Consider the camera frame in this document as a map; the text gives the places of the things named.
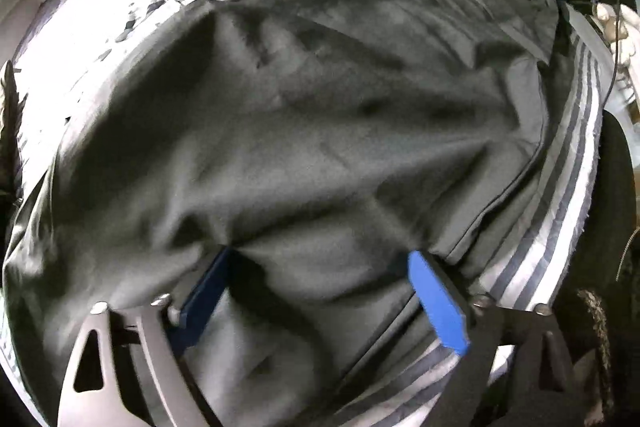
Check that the person's dark clothing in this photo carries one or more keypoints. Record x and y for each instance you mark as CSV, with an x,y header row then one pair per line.
x,y
610,187

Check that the dark grey pants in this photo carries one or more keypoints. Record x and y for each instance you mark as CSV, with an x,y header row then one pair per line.
x,y
300,132

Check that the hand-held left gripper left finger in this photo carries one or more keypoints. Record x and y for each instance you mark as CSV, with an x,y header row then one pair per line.
x,y
200,297

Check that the black cloth with yellow stripes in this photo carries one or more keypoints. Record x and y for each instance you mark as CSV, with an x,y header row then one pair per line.
x,y
9,117

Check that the person's right hand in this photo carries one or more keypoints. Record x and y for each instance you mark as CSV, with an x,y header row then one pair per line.
x,y
607,24

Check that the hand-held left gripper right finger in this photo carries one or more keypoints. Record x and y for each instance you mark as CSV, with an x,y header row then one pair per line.
x,y
440,302

